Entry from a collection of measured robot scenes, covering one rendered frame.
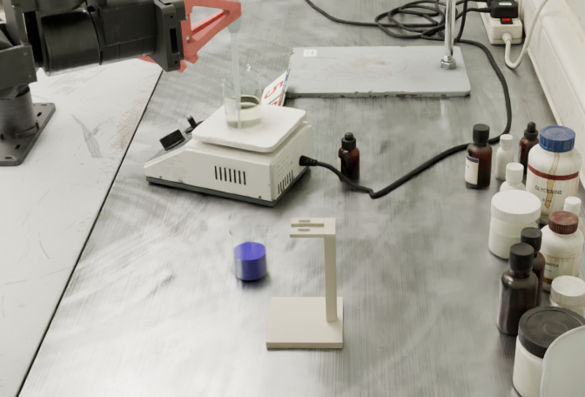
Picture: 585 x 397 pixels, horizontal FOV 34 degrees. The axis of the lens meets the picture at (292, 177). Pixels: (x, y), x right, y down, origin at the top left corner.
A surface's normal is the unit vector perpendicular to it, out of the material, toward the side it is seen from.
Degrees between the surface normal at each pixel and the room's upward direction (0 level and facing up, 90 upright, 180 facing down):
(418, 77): 0
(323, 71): 0
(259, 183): 90
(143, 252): 0
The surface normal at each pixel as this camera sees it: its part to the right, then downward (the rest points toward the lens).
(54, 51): 0.45, 0.27
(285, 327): -0.04, -0.88
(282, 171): 0.91, 0.18
